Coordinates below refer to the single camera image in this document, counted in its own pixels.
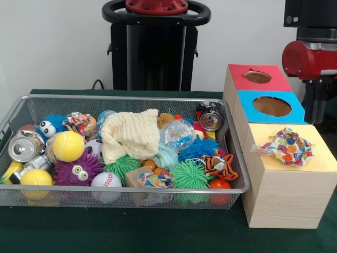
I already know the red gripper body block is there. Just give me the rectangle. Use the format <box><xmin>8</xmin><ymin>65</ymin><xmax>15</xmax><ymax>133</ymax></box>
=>
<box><xmin>281</xmin><ymin>41</ymin><xmax>337</xmax><ymax>81</ymax></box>

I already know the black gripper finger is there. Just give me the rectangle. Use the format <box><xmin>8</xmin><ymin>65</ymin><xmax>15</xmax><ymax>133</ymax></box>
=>
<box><xmin>302</xmin><ymin>79</ymin><xmax>318</xmax><ymax>125</ymax></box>
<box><xmin>315</xmin><ymin>76</ymin><xmax>333</xmax><ymax>124</ymax></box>

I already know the wooden box with three holes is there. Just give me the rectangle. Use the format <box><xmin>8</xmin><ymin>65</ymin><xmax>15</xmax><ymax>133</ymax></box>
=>
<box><xmin>222</xmin><ymin>64</ymin><xmax>337</xmax><ymax>229</ymax></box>

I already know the green cloth on side table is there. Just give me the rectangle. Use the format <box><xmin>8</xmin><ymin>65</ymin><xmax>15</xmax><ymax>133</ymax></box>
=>
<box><xmin>314</xmin><ymin>99</ymin><xmax>337</xmax><ymax>127</ymax></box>

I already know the tiger plush toy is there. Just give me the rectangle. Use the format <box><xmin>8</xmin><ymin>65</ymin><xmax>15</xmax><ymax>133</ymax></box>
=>
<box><xmin>201</xmin><ymin>153</ymin><xmax>240</xmax><ymax>182</ymax></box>

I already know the green spiky rubber ball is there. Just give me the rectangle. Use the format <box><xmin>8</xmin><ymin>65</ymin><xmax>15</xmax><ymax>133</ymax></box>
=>
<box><xmin>171</xmin><ymin>160</ymin><xmax>210</xmax><ymax>189</ymax></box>

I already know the cream waffle cloth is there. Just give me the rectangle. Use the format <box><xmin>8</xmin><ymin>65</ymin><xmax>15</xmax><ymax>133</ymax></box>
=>
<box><xmin>101</xmin><ymin>109</ymin><xmax>161</xmax><ymax>164</ymax></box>

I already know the white baseball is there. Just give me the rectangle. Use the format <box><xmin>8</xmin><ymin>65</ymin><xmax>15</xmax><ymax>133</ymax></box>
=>
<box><xmin>91</xmin><ymin>172</ymin><xmax>123</xmax><ymax>203</ymax></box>

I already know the yellow tennis ball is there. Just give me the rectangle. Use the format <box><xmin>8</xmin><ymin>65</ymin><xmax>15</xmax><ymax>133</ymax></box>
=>
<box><xmin>52</xmin><ymin>131</ymin><xmax>85</xmax><ymax>162</ymax></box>

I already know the purple spiky monster toy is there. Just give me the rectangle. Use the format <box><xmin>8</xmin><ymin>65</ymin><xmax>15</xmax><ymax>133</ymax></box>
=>
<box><xmin>54</xmin><ymin>149</ymin><xmax>105</xmax><ymax>187</ymax></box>

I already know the plain yellow ball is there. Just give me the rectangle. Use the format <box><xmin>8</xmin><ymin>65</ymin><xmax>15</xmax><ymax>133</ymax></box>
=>
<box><xmin>20</xmin><ymin>169</ymin><xmax>53</xmax><ymax>200</ymax></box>

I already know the crushed silver drink can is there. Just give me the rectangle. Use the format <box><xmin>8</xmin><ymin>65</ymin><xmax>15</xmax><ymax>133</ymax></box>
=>
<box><xmin>7</xmin><ymin>131</ymin><xmax>46</xmax><ymax>163</ymax></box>

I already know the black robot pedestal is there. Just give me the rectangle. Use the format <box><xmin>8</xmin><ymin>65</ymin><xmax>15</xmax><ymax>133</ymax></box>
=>
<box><xmin>102</xmin><ymin>0</ymin><xmax>211</xmax><ymax>92</ymax></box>

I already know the wire mesh bin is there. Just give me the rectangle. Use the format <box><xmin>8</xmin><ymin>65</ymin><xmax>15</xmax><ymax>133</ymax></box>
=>
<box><xmin>0</xmin><ymin>94</ymin><xmax>251</xmax><ymax>210</ymax></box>

